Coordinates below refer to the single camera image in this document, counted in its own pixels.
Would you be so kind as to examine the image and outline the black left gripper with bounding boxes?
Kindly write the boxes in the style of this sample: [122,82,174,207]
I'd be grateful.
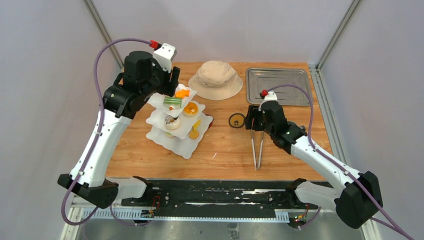
[141,56,180,99]

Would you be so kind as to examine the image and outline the orange star cookie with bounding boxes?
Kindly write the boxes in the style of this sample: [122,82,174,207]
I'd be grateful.
[174,89,190,99]

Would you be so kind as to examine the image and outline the green macaron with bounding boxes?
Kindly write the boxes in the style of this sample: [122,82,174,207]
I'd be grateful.
[162,96,183,111]

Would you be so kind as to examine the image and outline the orange frosted donut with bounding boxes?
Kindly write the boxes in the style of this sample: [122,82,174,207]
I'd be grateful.
[182,101,199,117]

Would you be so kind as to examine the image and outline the metal food tongs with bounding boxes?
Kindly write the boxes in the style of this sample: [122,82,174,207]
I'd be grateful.
[250,129,265,170]

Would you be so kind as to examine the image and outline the white tiered dessert stand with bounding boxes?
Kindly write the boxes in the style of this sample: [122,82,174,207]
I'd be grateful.
[146,83,209,160]

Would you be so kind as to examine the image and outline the white chocolate donut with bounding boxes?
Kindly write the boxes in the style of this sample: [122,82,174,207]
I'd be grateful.
[164,115,181,130]

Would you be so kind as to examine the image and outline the green frosted donut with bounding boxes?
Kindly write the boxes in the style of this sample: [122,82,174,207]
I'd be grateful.
[165,132,174,138]

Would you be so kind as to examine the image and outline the yellow cake slice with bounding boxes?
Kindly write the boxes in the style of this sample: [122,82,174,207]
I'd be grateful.
[192,118,202,132]

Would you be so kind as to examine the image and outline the small orange round biscuit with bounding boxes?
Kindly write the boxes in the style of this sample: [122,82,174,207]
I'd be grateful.
[188,130,200,140]

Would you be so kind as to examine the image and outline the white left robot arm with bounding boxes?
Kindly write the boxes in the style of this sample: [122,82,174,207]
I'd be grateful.
[57,47,180,209]

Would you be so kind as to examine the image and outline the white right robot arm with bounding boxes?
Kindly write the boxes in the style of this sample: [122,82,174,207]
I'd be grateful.
[244,100,383,229]

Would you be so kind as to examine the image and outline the yellow black round coaster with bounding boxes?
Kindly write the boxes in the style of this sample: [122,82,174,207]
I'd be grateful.
[228,113,245,129]

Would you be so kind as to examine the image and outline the dark red round coaster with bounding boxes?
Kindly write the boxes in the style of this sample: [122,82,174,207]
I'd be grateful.
[206,114,214,129]

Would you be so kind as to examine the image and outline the beige bucket hat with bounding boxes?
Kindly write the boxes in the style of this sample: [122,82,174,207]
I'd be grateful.
[188,60,244,101]

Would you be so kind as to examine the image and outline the metal serving tray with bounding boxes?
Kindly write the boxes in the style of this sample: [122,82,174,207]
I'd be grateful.
[245,67,312,106]

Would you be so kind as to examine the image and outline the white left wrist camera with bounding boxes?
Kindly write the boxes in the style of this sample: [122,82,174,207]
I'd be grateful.
[149,40,177,73]

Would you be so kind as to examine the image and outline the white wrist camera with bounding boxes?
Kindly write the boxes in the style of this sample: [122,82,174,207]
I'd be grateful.
[149,40,177,73]
[258,89,278,111]

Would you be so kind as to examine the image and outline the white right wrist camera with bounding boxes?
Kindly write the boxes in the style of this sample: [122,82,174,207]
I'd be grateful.
[258,89,278,111]

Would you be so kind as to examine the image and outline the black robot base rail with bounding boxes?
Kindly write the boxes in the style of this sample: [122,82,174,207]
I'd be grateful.
[96,178,372,229]

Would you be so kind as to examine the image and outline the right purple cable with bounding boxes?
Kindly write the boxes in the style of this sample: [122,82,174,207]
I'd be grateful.
[266,84,415,240]

